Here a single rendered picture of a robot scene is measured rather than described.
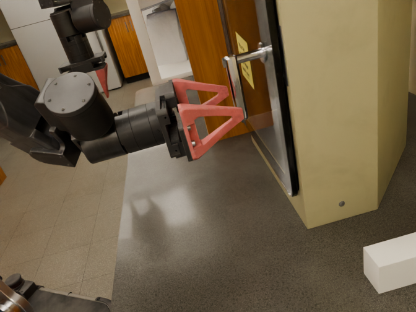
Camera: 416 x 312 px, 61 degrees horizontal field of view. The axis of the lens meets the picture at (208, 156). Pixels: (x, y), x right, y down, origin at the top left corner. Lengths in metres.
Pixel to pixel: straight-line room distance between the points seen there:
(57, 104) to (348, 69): 0.33
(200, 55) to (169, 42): 1.02
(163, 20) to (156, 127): 1.39
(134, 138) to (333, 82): 0.25
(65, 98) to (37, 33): 5.13
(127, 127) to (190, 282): 0.23
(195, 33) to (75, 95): 0.42
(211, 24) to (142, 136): 0.39
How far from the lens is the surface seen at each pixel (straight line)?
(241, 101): 0.47
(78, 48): 0.85
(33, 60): 5.62
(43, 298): 1.78
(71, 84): 0.42
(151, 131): 0.44
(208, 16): 0.77
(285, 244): 0.53
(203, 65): 0.79
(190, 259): 0.55
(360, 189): 0.55
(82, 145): 0.46
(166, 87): 0.49
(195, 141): 0.42
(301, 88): 0.44
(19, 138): 0.49
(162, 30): 1.80
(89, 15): 0.79
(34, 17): 5.51
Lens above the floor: 1.31
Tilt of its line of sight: 28 degrees down
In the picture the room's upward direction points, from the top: 15 degrees counter-clockwise
